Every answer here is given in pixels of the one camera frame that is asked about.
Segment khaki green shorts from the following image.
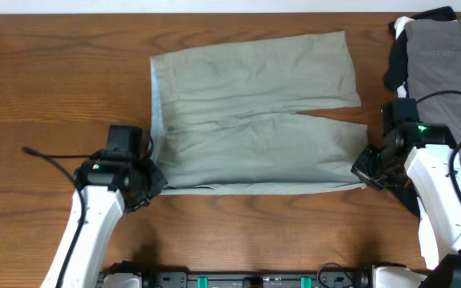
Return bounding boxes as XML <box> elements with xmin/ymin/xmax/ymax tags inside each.
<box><xmin>150</xmin><ymin>31</ymin><xmax>367</xmax><ymax>195</ymax></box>

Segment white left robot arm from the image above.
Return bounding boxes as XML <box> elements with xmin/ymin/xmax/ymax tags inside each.
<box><xmin>42</xmin><ymin>158</ymin><xmax>166</xmax><ymax>287</ymax></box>

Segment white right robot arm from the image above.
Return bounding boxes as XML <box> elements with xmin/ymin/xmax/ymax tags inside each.
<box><xmin>351</xmin><ymin>122</ymin><xmax>461</xmax><ymax>287</ymax></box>

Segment black folded garment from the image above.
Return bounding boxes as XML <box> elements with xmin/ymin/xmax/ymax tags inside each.
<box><xmin>383</xmin><ymin>6</ymin><xmax>458</xmax><ymax>98</ymax></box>

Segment grey folded shorts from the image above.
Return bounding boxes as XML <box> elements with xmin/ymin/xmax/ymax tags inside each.
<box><xmin>405</xmin><ymin>20</ymin><xmax>461</xmax><ymax>142</ymax></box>

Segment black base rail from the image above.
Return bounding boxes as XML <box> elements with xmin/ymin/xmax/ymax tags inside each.
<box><xmin>151</xmin><ymin>268</ymin><xmax>370</xmax><ymax>288</ymax></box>

